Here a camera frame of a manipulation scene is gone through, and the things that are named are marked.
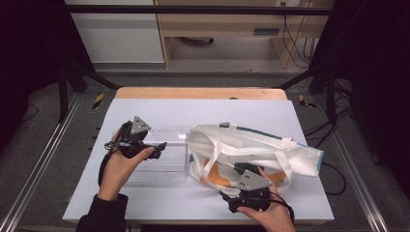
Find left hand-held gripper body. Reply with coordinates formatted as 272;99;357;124
110;115;155;160

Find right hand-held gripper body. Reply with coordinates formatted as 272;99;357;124
229;169;276;214

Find clear plastic tray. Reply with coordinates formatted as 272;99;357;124
124;129;190;189

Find white tote bag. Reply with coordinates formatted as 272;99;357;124
185;121;325;196

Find person's left hand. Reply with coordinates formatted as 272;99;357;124
97;127;157;201

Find person's right hand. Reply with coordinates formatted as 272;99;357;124
236;167;296;232

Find yellow clamp left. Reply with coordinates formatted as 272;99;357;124
92;92;105;110

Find yellow clamp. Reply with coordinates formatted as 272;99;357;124
298;94;317;109
92;92;105;110

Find wooden table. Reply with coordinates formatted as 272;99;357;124
114;86;288;101

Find black metal stand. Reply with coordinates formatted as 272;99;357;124
57;61;122;124
277;61;339;125

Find yellow clamp right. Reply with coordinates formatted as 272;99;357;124
298;94;317;109

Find white cabinet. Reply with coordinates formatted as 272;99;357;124
64;0;165;65

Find black horizontal bar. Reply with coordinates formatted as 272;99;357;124
64;4;335;16

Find wooden desk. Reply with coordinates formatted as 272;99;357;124
154;0;335;70

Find black curtain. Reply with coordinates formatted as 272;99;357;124
0;0;95;144
308;0;410;198

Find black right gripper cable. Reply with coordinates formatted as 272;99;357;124
269;191;296;225

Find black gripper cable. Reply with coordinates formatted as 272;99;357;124
269;191;296;225
97;140;124;188

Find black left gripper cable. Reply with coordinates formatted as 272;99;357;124
97;140;124;188

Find bundle of black floor cables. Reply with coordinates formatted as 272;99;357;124
304;78;355;153

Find looped black floor cable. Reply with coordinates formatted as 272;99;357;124
321;161;348;196

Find aluminium floor rail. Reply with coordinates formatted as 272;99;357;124
313;95;390;232
0;93;83;232

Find thin black floor cable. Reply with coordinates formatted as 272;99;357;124
19;103;40;124

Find hanging black desk cables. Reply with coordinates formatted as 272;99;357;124
281;1;318;70

